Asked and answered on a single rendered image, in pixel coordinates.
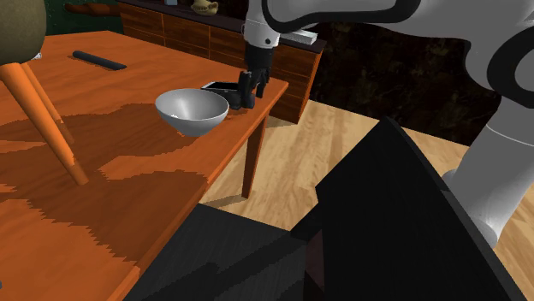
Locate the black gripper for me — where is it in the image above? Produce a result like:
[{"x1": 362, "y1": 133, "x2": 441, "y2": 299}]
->
[{"x1": 238, "y1": 42, "x2": 275, "y2": 110}]

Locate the black flat box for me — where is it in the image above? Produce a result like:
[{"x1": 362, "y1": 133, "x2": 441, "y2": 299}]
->
[{"x1": 200, "y1": 80, "x2": 244, "y2": 111}]

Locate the grey bowl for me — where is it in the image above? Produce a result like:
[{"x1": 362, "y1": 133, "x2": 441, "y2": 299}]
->
[{"x1": 155, "y1": 87, "x2": 230, "y2": 139}]

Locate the brown wooden sideboard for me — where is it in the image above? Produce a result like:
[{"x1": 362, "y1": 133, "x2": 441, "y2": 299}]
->
[{"x1": 116, "y1": 0, "x2": 328, "y2": 125}]

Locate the black remote control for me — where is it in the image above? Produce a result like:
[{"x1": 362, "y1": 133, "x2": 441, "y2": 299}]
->
[{"x1": 72, "y1": 50, "x2": 128, "y2": 72}]

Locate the dark robot stand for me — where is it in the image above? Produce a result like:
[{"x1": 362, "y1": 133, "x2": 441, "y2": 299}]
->
[{"x1": 123, "y1": 115, "x2": 527, "y2": 301}]

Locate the orange wooden table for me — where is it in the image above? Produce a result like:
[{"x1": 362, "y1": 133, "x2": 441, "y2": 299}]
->
[{"x1": 0, "y1": 29, "x2": 290, "y2": 301}]

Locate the olive lamp with wooden legs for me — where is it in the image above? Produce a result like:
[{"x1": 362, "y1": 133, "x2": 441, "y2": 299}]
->
[{"x1": 0, "y1": 0, "x2": 90, "y2": 187}]

